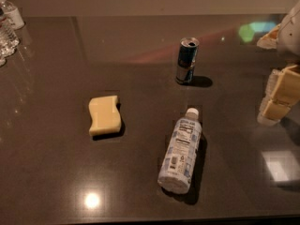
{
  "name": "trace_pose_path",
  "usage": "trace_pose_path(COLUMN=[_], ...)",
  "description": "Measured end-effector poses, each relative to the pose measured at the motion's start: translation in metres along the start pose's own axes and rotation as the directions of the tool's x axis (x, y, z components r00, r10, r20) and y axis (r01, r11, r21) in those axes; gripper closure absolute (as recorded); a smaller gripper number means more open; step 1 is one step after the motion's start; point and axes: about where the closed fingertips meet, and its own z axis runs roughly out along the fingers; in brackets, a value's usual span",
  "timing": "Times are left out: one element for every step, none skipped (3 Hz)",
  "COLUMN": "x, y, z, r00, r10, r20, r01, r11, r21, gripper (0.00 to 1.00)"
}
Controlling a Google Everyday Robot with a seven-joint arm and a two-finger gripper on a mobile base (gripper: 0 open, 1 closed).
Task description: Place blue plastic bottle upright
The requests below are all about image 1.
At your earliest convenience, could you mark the clear ribbed water bottle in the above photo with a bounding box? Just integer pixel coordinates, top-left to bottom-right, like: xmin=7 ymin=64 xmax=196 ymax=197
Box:
xmin=0 ymin=8 xmax=20 ymax=57

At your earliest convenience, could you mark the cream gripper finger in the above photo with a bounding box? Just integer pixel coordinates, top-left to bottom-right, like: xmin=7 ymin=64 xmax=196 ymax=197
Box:
xmin=257 ymin=24 xmax=280 ymax=50
xmin=257 ymin=64 xmax=300 ymax=127

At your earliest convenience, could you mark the blue label plastic water bottle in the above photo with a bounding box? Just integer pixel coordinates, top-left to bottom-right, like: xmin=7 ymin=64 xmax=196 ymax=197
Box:
xmin=157 ymin=108 xmax=203 ymax=194

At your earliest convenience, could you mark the clear water bottle white label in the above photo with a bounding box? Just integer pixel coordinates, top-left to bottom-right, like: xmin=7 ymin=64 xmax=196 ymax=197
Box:
xmin=0 ymin=0 xmax=24 ymax=30

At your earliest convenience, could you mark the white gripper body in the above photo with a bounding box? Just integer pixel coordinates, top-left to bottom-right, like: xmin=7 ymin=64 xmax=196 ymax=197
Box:
xmin=277 ymin=1 xmax=300 ymax=62

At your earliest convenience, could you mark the yellow sponge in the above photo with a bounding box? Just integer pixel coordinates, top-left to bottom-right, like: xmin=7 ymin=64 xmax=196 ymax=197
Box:
xmin=88 ymin=96 xmax=122 ymax=137

